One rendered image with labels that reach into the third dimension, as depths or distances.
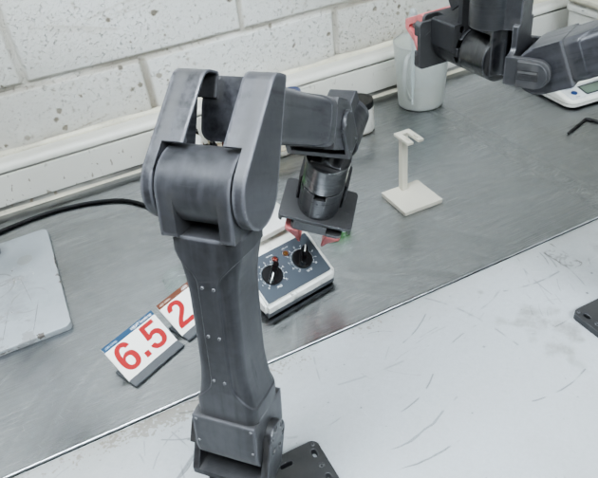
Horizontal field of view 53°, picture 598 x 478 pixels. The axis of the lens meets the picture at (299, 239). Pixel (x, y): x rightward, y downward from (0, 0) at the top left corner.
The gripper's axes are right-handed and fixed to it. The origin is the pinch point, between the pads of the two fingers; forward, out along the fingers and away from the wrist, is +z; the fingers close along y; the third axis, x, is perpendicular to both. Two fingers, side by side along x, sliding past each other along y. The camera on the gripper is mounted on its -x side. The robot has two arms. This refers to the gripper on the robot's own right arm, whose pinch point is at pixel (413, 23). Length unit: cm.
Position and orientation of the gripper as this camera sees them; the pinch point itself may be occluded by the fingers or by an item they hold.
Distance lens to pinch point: 98.2
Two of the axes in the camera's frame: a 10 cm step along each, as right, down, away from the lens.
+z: -4.2, -5.1, 7.5
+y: -9.0, 3.3, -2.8
